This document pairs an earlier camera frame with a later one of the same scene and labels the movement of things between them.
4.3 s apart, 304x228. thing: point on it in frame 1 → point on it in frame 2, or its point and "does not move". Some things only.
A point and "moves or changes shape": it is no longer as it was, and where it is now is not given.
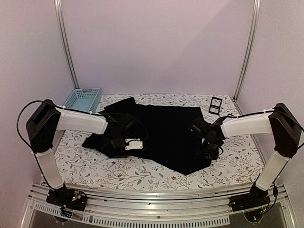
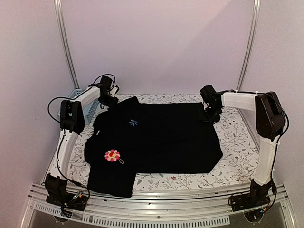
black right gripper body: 206,153 → 210,113
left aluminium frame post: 58,6 does not move
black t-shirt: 169,139 moves or changes shape
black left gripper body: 116,143 → 107,101
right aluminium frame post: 248,51 does not move
